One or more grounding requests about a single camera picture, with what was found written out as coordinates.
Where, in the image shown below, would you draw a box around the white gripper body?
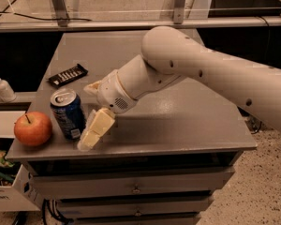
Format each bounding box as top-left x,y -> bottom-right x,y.
96,70 -> 137,114

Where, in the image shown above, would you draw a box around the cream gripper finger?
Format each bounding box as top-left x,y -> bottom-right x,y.
83,81 -> 101,96
77,108 -> 115,151

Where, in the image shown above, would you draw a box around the blue pepsi can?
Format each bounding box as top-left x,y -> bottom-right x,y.
51,88 -> 85,140

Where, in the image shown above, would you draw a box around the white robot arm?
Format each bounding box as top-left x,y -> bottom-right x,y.
78,26 -> 281,151

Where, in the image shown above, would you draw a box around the red apple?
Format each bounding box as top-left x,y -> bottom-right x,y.
14,112 -> 52,146

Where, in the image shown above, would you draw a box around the black snack bar packet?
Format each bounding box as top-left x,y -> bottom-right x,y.
49,64 -> 88,87

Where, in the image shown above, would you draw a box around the grey drawer cabinet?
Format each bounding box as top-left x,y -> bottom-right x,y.
5,28 -> 258,225

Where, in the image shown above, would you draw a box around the white pump bottle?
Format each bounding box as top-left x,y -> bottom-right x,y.
0,78 -> 16,102

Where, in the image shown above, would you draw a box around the white cardboard box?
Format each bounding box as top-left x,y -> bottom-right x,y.
0,111 -> 43,212

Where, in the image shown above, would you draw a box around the black cables under cabinet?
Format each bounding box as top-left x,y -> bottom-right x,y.
40,199 -> 73,225

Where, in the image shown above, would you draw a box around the black cable on floor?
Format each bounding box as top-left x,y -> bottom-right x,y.
0,10 -> 93,23

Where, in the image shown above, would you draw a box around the metal frame rail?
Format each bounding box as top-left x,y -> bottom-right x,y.
0,16 -> 281,33

